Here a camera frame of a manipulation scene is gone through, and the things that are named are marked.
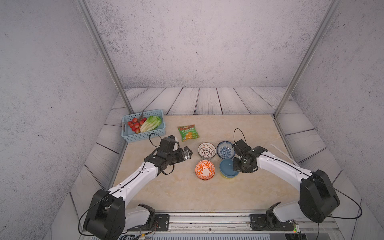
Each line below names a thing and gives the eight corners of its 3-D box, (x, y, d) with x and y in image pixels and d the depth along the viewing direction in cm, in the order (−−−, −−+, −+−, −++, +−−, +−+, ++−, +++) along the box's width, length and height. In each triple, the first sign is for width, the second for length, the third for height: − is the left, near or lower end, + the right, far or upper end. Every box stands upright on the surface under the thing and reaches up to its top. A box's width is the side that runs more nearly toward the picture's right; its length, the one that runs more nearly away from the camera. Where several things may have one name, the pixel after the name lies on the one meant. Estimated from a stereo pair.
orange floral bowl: (203, 184, 87) (203, 180, 83) (193, 170, 93) (192, 166, 89) (216, 173, 91) (217, 169, 87) (206, 161, 97) (206, 156, 92)
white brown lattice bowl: (202, 161, 96) (203, 156, 92) (196, 150, 102) (196, 145, 97) (216, 155, 99) (217, 150, 95) (209, 145, 105) (210, 140, 100)
